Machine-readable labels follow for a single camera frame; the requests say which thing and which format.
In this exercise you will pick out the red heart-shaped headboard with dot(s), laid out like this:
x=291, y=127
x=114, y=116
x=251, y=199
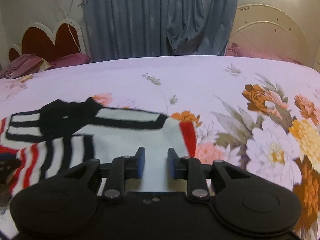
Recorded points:
x=38, y=39

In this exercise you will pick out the pink pillow at cream headboard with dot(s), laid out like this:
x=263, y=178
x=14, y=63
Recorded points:
x=237, y=51

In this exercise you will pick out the pink floral bed sheet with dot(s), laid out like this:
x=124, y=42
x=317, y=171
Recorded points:
x=260, y=115

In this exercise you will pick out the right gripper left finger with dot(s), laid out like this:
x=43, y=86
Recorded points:
x=120, y=170

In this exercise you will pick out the blue centre curtain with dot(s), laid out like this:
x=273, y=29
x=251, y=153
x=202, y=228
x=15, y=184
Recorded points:
x=122, y=29

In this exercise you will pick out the striped knit child sweater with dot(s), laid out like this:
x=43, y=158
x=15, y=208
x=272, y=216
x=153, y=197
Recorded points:
x=61, y=135

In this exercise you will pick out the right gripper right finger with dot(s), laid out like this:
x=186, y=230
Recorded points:
x=193, y=172

